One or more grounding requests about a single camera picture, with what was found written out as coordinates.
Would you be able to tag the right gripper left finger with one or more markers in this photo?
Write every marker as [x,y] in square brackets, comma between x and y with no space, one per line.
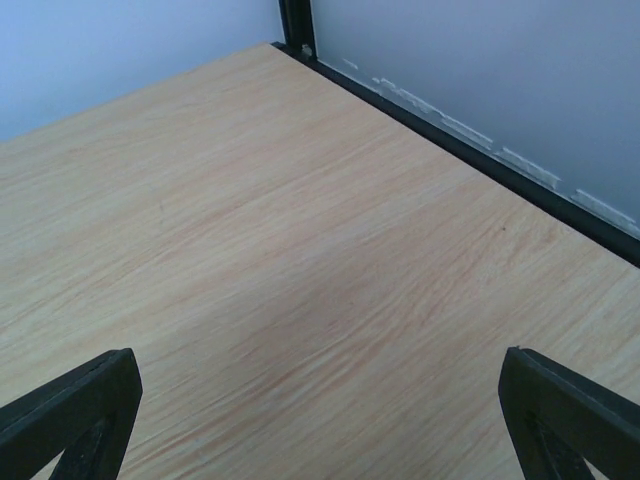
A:
[83,419]

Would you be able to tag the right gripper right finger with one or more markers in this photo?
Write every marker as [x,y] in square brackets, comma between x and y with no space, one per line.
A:
[561,423]

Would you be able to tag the black enclosure frame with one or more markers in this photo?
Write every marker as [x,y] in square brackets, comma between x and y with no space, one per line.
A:
[299,43]

